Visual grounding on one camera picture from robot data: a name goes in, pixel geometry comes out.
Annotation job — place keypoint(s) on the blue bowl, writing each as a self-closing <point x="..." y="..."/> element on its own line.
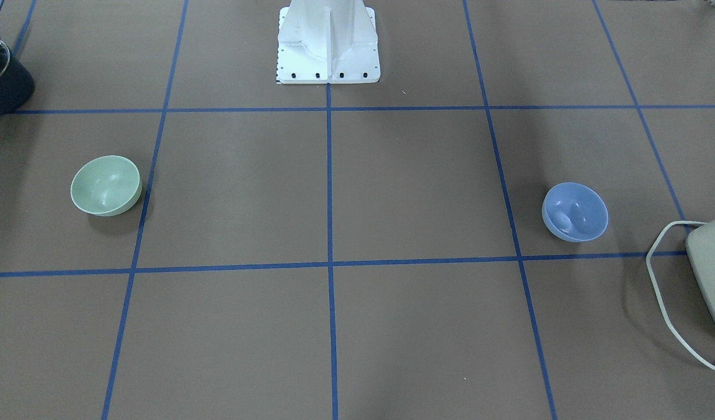
<point x="574" y="213"/>

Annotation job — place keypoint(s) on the green bowl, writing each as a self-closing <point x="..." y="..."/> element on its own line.
<point x="106" y="186"/>

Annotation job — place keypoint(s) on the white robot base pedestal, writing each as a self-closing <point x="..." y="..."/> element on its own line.
<point x="327" y="42"/>

